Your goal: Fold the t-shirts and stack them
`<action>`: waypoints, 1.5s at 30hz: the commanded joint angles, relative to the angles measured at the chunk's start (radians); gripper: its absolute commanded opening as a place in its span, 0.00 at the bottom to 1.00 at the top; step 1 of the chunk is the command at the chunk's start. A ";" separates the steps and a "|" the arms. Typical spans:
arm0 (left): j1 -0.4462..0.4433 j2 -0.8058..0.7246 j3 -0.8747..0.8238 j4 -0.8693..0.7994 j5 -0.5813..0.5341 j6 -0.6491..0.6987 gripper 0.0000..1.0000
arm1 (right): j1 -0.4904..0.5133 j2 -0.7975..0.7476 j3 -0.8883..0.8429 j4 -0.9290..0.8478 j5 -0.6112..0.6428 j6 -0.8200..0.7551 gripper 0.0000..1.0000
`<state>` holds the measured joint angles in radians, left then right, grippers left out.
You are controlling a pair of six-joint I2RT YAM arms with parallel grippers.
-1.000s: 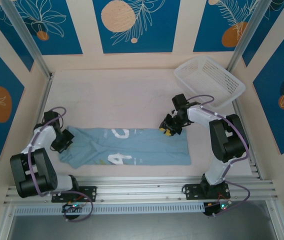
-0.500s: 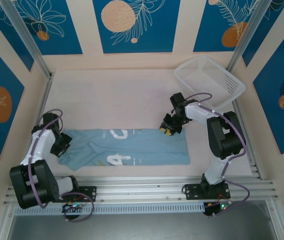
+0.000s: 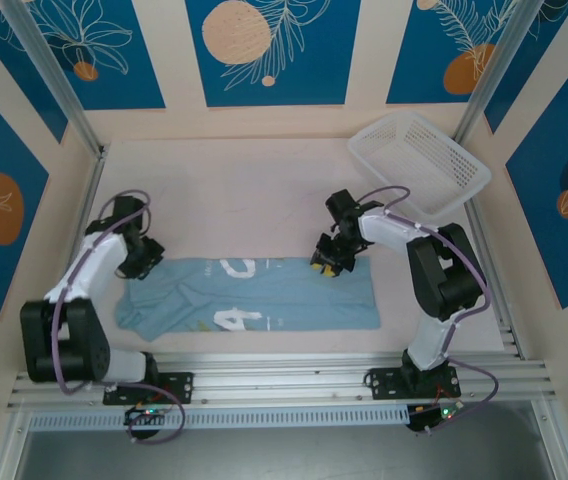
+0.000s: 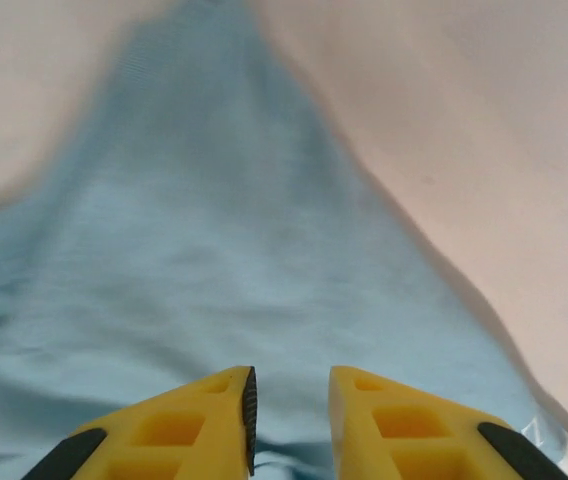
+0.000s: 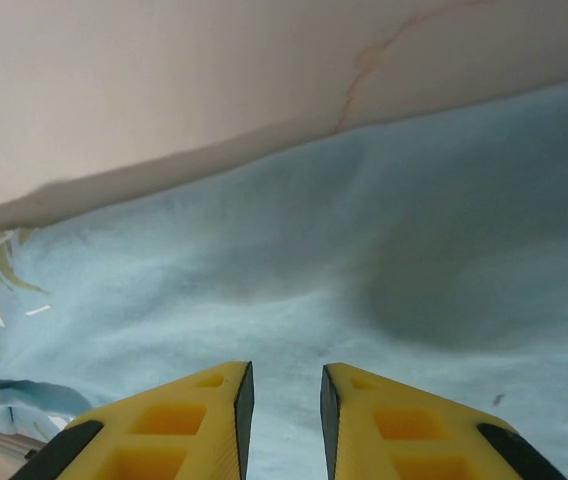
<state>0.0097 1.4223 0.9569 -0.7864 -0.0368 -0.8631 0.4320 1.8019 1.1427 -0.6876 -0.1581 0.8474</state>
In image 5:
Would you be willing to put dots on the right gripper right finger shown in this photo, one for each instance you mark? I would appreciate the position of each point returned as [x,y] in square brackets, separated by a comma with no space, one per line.
[414,435]

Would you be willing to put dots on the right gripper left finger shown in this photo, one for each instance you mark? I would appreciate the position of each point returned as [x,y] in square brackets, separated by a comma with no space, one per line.
[164,430]

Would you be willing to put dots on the light blue printed t-shirt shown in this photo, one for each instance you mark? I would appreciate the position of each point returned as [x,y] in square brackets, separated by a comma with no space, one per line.
[314,250]

